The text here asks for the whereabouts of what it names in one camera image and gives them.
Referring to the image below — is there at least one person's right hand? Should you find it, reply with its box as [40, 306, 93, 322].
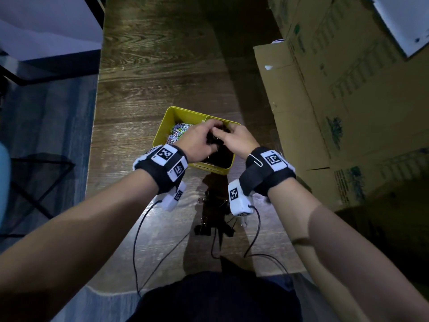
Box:
[211, 123, 261, 160]

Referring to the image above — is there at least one person's left hand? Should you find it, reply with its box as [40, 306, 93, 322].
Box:
[174, 119, 224, 163]

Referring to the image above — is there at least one person's left forearm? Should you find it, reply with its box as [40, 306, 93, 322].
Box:
[0, 169, 159, 322]

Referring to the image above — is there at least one person's right forearm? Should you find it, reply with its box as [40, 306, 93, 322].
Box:
[267, 178, 429, 322]

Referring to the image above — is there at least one pile of black binder clips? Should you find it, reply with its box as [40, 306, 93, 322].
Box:
[203, 147, 234, 169]

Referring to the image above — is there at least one pile of colourful paper clips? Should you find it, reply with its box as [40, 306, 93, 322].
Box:
[166, 123, 194, 145]

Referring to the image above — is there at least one yellow metal box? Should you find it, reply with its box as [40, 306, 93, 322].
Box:
[152, 106, 241, 176]

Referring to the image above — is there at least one black wristband with marker tags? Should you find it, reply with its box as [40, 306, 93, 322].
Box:
[133, 144, 189, 195]
[239, 146, 296, 197]

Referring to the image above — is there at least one large cardboard box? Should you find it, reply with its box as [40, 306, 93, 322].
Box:
[253, 0, 429, 212]

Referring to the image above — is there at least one person's dark clothing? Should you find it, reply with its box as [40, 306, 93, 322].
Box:
[126, 256, 303, 322]

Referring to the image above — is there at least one white board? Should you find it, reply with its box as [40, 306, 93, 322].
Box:
[0, 0, 104, 61]

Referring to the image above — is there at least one white paper sheet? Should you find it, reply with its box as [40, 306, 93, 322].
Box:
[367, 0, 429, 58]

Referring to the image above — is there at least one light blue chair seat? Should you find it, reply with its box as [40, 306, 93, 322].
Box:
[0, 142, 11, 229]

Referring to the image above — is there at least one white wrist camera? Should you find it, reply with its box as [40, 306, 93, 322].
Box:
[160, 180, 187, 212]
[227, 179, 255, 217]

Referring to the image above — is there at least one thin black cable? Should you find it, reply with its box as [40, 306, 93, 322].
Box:
[132, 200, 191, 297]
[210, 205, 289, 275]

